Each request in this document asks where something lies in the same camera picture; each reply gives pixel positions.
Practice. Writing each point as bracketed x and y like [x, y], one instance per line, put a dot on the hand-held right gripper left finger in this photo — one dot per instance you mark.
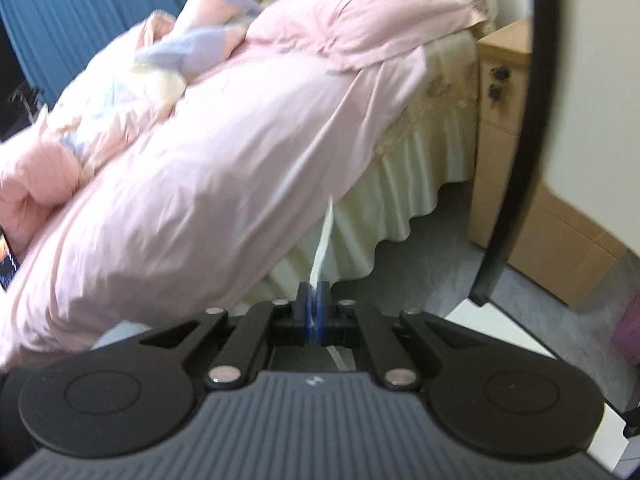
[304, 316]

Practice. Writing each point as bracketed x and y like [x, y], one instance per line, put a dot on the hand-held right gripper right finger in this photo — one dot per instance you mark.
[323, 317]

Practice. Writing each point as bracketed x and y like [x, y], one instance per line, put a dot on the white shoelace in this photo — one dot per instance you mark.
[324, 240]

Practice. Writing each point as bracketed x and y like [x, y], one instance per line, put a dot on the cream lace bed skirt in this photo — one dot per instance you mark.
[415, 170]

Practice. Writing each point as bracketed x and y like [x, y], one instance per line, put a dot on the pink bed sheet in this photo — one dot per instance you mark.
[200, 185]

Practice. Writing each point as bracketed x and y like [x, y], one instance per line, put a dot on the wooden drawer cabinet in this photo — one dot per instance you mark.
[500, 160]

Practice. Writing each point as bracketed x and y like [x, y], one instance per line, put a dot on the black cabinet keys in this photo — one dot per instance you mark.
[497, 85]

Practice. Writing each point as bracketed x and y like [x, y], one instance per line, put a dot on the pastel blanket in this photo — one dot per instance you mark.
[165, 60]

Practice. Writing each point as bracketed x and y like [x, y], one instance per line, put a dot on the pink plush toy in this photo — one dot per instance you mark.
[35, 185]

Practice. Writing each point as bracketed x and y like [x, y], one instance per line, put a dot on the pink pillow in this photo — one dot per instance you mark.
[370, 20]

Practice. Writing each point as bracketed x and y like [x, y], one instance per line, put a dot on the dark phone screen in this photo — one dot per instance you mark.
[7, 260]

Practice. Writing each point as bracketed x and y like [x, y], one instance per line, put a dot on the pink cardboard box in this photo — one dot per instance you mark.
[630, 330]

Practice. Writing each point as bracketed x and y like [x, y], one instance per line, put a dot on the dark window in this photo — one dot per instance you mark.
[15, 95]

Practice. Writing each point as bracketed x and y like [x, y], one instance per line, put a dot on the blue curtain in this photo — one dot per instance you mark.
[80, 20]

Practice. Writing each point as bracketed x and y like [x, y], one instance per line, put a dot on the white chair with black frame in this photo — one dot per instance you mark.
[590, 110]

